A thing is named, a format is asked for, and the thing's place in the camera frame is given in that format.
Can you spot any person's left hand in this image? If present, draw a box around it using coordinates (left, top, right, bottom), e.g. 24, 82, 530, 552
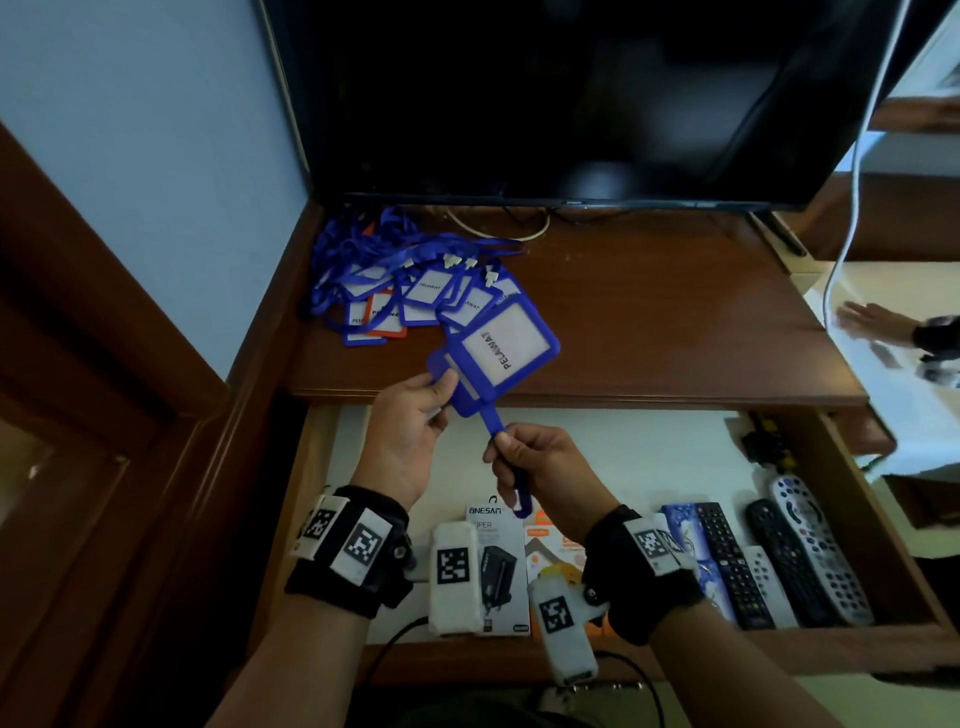
350, 367, 460, 513

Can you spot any person's right hand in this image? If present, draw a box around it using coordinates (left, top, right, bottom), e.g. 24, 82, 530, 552
483, 422, 620, 545

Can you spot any orange charger box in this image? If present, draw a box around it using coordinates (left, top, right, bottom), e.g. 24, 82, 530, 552
523, 513, 605, 639

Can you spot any wooden drawer with white bottom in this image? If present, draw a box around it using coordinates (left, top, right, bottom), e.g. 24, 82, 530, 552
247, 404, 960, 688

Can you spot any white charger box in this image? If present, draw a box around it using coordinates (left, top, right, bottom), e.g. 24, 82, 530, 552
464, 494, 532, 639

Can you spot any pile of blue ID lanyards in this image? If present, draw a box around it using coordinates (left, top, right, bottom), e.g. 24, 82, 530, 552
308, 208, 526, 348

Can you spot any slim black remote control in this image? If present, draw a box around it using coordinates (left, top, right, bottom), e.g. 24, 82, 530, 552
695, 502, 778, 631

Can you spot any small yellow flashlight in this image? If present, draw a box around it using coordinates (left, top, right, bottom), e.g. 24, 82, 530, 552
761, 419, 798, 474

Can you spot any small white remote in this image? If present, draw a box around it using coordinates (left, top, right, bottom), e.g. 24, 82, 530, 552
742, 545, 800, 630

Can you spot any wide black remote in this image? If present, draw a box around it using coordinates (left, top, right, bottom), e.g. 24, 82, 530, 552
746, 498, 841, 628

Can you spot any large white remote control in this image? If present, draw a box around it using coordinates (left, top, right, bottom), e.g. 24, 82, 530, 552
770, 473, 877, 628

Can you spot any person's right forearm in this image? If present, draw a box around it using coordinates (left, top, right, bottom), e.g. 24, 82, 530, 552
648, 599, 845, 728

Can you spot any person's left forearm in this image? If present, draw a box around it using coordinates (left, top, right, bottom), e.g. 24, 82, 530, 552
206, 596, 369, 728

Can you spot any black left wristband with markers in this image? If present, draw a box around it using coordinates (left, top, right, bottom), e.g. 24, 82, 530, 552
284, 485, 418, 620

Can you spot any black wristband with markers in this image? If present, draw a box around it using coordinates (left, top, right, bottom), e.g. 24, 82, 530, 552
284, 485, 418, 620
581, 504, 708, 648

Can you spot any black right wristband with markers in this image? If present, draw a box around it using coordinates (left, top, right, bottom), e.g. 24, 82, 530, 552
581, 504, 708, 648

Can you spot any black television stand leg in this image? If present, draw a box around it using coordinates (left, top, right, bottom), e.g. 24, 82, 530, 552
753, 209, 810, 259

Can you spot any white fabric sheet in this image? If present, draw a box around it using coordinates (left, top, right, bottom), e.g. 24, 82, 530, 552
802, 260, 960, 481

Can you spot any black television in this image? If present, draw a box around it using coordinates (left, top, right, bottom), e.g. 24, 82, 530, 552
258, 0, 960, 213

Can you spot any brown wooden side cabinet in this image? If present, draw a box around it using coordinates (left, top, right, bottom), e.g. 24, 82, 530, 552
779, 172, 960, 264

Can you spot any printed newspaper sheet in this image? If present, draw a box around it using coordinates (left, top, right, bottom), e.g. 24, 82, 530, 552
888, 0, 960, 99

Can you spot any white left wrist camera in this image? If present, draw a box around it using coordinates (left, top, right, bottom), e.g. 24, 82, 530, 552
427, 521, 485, 637

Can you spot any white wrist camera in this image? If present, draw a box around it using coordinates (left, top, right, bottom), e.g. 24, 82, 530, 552
427, 521, 485, 637
528, 563, 610, 688

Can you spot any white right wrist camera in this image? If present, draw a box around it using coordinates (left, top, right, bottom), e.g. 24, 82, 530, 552
528, 563, 610, 688

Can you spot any black left camera cable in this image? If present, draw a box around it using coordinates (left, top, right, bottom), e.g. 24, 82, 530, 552
363, 616, 430, 688

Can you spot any black camera cable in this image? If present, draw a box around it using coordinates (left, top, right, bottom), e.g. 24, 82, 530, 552
363, 616, 430, 688
596, 650, 667, 728

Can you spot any black right camera cable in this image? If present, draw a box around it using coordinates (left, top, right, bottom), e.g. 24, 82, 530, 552
596, 650, 667, 728

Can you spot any thin beige cable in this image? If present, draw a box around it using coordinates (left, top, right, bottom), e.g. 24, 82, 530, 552
446, 208, 551, 243

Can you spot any thick white power cable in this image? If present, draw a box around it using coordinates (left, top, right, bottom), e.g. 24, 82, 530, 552
821, 0, 913, 331

